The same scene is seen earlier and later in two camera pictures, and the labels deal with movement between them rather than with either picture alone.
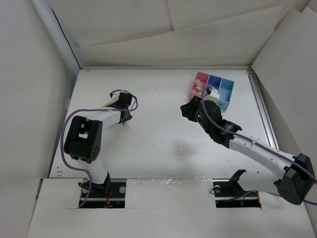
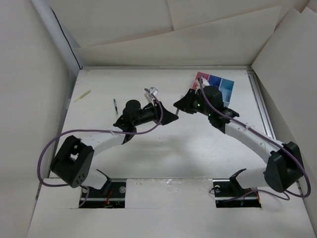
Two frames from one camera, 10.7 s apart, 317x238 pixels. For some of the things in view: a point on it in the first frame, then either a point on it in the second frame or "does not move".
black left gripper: [128, 118] to [155, 108]
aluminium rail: [268, 131] does not move
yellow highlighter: [105, 105] to [88, 91]
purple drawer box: [214, 81] does not move
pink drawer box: [203, 78] does not move
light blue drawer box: [225, 92] does not move
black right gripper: [188, 109] to [185, 103]
